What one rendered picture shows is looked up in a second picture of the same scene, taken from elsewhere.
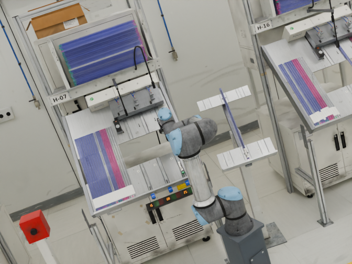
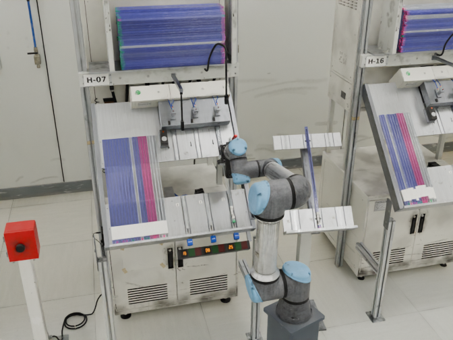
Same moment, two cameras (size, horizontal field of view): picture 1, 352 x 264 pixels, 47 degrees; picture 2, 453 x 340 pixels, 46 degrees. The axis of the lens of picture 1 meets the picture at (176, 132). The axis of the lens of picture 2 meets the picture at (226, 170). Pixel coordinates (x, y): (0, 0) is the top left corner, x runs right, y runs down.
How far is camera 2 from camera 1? 0.43 m
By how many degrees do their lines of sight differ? 9
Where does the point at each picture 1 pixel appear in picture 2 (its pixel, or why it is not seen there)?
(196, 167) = (273, 234)
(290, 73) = (391, 129)
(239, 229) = (294, 316)
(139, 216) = (155, 255)
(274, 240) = not seen: hidden behind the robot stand
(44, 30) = not seen: outside the picture
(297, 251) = not seen: outside the picture
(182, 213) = (207, 264)
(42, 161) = (22, 136)
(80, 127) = (113, 125)
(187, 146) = (272, 208)
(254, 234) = (311, 326)
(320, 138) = (397, 215)
